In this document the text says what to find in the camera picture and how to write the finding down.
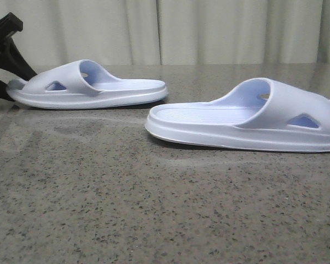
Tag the light blue slipper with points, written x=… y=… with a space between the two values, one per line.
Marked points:
x=84 y=84
x=258 y=114

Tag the beige curtain backdrop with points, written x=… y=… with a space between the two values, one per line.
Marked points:
x=172 y=32

